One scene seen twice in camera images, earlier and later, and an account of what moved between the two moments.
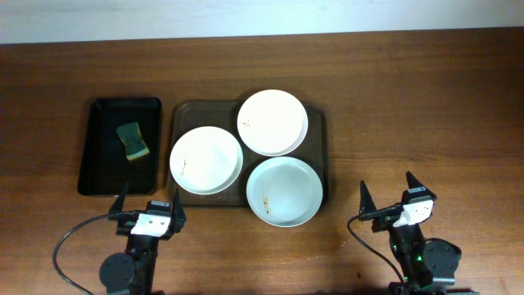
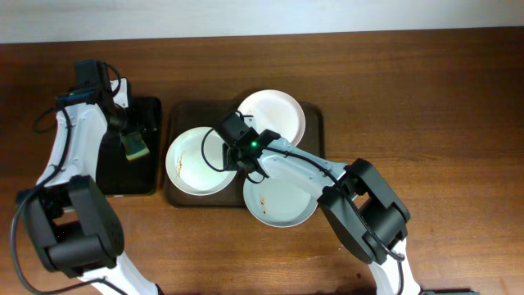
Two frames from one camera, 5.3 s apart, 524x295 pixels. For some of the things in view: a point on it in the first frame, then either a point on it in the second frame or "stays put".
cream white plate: (205, 160) stays put
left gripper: (123, 229) -> (124, 133)
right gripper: (379, 220) -> (229, 157)
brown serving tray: (312, 151) stays put
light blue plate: (284, 192) stays put
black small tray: (106, 165) stays put
